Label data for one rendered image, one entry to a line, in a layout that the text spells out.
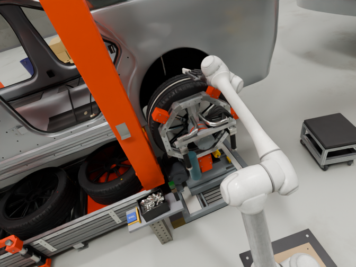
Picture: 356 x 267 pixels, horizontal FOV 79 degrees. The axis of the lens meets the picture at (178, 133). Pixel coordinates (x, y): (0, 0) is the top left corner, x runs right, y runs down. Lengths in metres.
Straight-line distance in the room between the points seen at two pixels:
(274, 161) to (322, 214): 1.28
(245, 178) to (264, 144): 0.20
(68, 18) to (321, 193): 2.23
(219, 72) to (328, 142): 1.44
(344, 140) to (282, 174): 1.39
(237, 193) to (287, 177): 0.22
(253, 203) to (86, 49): 1.01
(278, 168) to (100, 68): 0.94
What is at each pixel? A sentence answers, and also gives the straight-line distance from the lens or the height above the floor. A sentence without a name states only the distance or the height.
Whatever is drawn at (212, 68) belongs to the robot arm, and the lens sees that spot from 1.07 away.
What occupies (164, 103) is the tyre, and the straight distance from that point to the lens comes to 1.48.
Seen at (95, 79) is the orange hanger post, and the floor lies 1.48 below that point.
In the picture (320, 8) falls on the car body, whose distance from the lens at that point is 3.90.
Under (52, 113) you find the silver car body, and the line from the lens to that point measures 2.79.
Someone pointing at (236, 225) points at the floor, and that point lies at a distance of 2.08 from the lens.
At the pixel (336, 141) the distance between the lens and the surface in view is 2.30.
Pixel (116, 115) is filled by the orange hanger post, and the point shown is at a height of 1.25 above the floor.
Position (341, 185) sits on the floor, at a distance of 2.44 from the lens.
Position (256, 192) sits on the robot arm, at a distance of 0.94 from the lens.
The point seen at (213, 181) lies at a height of 0.17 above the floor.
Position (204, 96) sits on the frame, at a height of 1.12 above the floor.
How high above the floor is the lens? 1.88
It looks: 39 degrees down
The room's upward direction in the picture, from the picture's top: 17 degrees counter-clockwise
